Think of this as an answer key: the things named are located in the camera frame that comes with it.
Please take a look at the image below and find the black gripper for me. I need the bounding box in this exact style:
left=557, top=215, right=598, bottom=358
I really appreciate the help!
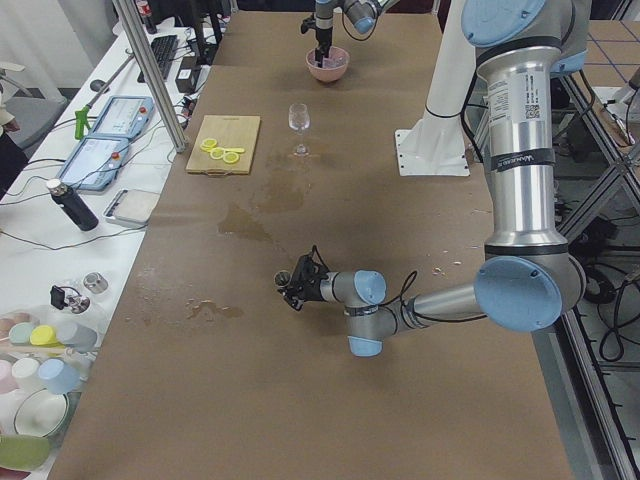
left=315, top=27, right=333, bottom=68
left=282, top=254, right=329, bottom=310

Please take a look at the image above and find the steel double jigger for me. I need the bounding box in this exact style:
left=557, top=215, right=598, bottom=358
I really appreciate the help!
left=274, top=270, right=291, bottom=289

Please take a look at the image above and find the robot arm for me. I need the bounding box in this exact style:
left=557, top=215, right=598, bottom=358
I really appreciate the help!
left=275, top=1, right=591, bottom=357
left=301, top=0, right=398, bottom=67

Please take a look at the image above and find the clear ice cubes pile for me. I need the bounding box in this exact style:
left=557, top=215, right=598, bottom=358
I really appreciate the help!
left=308, top=51, right=346, bottom=70

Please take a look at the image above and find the clear wine glass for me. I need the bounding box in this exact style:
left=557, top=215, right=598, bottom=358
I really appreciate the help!
left=288, top=103, right=310, bottom=156

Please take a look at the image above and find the pink bowl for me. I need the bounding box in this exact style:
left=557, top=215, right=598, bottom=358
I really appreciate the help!
left=306, top=46, right=350, bottom=83

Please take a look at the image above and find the bamboo cutting board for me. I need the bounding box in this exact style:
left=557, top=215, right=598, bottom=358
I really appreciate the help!
left=185, top=115, right=261, bottom=175

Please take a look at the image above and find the lemon slice lower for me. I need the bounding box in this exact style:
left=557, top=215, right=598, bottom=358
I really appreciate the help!
left=222, top=152, right=240, bottom=165

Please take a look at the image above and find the lemon slice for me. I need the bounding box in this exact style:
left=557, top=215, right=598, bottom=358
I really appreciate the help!
left=200, top=138, right=218, bottom=152
left=209, top=147, right=226, bottom=159
left=222, top=152, right=240, bottom=165

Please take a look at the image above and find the lemon slice middle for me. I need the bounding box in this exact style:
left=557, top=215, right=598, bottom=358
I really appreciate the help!
left=209, top=147, right=226, bottom=159

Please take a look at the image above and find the lemon slice upper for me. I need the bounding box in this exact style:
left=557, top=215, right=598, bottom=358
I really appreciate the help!
left=200, top=138, right=218, bottom=152

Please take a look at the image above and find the black keyboard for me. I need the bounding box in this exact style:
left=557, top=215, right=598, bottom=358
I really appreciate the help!
left=150, top=35, right=178, bottom=81

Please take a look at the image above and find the white scale tray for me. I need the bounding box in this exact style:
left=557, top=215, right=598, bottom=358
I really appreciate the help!
left=103, top=189, right=160, bottom=228

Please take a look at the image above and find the upper teach pendant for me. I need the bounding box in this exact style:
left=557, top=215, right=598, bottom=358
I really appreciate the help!
left=90, top=95, right=155, bottom=140

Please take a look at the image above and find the teach pendant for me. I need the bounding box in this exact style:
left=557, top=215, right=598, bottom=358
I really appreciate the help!
left=57, top=136, right=130, bottom=194
left=90, top=95, right=155, bottom=140

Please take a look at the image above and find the lower teach pendant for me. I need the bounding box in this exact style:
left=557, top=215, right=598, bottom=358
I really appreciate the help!
left=57, top=136, right=130, bottom=194

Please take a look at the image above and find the green grabber tool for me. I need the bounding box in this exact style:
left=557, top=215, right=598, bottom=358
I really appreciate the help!
left=74, top=49, right=139, bottom=141

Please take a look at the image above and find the black water bottle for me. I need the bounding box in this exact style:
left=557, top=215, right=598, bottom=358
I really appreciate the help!
left=46, top=178, right=99, bottom=231

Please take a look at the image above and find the blue cup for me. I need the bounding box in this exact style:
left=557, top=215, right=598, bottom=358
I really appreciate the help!
left=37, top=358, right=81, bottom=394

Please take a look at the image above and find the yellow cup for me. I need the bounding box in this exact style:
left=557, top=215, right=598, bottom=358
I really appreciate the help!
left=29, top=325, right=64, bottom=348

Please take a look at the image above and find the white plate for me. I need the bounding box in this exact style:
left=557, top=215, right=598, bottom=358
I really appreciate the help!
left=13, top=389, right=70, bottom=437

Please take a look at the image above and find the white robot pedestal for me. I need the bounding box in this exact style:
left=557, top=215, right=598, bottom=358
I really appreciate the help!
left=395, top=0, right=475, bottom=176

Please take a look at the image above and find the aluminium frame post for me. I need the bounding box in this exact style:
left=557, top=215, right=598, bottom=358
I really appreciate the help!
left=113, top=0, right=187, bottom=153

